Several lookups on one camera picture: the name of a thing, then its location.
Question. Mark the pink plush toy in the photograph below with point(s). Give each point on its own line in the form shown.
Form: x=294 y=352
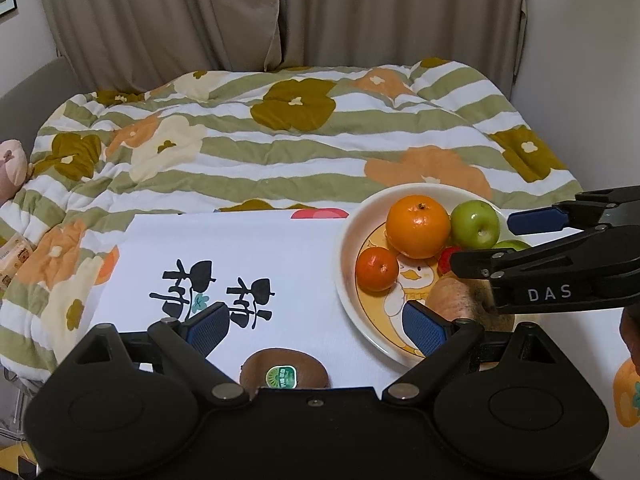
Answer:
x=10 y=167

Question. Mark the white fruit-print cloth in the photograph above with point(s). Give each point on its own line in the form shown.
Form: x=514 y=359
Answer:
x=300 y=265

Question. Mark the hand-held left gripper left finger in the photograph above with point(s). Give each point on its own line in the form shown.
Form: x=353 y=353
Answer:
x=210 y=327

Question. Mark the small mandarin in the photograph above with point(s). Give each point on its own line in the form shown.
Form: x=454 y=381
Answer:
x=376 y=270

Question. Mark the beige curtain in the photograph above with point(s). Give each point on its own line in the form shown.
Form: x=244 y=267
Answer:
x=150 y=15
x=400 y=10

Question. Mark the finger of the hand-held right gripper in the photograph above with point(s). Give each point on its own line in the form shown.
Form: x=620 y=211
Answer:
x=480 y=262
x=535 y=220

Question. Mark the beige snack packet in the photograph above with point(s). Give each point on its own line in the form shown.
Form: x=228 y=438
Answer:
x=12 y=260

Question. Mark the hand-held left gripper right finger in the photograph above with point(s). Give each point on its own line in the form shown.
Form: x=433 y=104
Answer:
x=424 y=327

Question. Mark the cream duck-print plate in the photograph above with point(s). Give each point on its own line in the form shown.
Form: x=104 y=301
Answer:
x=350 y=240

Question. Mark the striped floral blanket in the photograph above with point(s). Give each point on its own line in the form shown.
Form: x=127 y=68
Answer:
x=250 y=150

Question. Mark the green apple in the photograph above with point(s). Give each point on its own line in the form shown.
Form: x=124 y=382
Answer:
x=512 y=246
x=475 y=222

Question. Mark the grey bed frame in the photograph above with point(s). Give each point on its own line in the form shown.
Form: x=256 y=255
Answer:
x=30 y=85

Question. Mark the red cherry tomato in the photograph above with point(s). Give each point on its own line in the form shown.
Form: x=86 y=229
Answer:
x=446 y=260

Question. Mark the person's right hand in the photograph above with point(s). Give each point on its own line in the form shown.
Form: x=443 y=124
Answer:
x=632 y=332

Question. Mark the large orange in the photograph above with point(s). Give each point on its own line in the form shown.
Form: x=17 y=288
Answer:
x=417 y=227

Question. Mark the brown kiwi with green sticker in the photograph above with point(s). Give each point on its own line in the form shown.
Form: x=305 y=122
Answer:
x=295 y=360

